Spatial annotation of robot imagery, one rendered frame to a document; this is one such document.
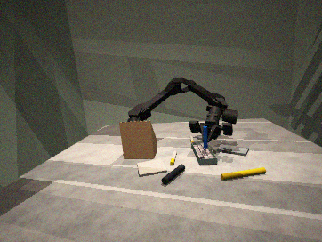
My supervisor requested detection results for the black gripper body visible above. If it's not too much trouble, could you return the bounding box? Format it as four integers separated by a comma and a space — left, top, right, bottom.
189, 112, 233, 136

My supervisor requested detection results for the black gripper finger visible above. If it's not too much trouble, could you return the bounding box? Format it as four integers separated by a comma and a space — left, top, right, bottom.
207, 125, 221, 142
198, 125, 205, 142

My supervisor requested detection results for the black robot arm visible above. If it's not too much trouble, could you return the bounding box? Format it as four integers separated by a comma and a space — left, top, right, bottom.
127, 78, 238, 124

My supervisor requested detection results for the grey keyboard with white letter keys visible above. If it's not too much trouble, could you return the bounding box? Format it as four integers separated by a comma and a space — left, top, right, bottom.
191, 141, 218, 165

